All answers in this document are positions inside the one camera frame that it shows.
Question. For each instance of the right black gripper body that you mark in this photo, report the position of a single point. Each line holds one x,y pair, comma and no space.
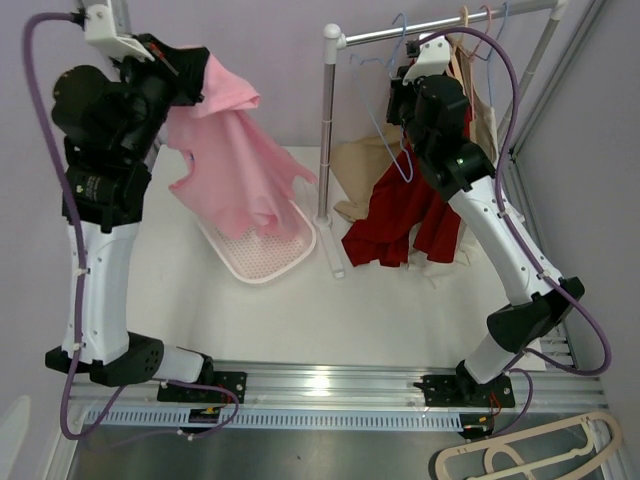
401,105

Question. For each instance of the white perforated plastic basket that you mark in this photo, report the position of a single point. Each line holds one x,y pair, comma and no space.
257,260

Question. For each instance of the cream hanger on floor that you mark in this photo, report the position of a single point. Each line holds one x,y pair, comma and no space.
571,448

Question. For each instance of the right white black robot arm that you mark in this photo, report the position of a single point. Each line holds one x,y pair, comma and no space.
431,110

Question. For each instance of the pink wire hanger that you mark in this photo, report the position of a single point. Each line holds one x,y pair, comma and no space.
489,20

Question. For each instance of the red t shirt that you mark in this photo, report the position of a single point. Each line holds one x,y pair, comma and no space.
404,213

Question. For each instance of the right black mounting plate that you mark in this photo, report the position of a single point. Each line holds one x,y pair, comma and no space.
440,390

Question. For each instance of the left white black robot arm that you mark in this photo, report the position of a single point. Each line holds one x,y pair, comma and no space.
109,128

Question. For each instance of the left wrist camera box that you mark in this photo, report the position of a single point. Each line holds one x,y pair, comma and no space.
107,27

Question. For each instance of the black mounting plate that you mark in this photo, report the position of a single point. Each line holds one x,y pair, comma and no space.
440,390
223,381

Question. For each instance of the white slotted cable duct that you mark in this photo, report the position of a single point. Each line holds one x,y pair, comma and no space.
285,419

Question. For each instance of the silver clothes rack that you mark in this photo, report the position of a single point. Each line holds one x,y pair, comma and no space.
334,40

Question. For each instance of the beige t shirt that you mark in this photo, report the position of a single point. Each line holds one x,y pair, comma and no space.
359,164

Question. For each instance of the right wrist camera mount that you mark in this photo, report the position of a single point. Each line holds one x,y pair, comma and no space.
429,58

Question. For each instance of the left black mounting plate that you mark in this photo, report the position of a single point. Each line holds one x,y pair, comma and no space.
223,381

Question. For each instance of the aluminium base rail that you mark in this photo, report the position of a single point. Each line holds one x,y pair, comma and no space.
321,387

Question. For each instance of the pink t shirt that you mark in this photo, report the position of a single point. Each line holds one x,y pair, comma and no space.
238,177

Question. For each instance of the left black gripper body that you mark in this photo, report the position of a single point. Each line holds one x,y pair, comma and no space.
154,87

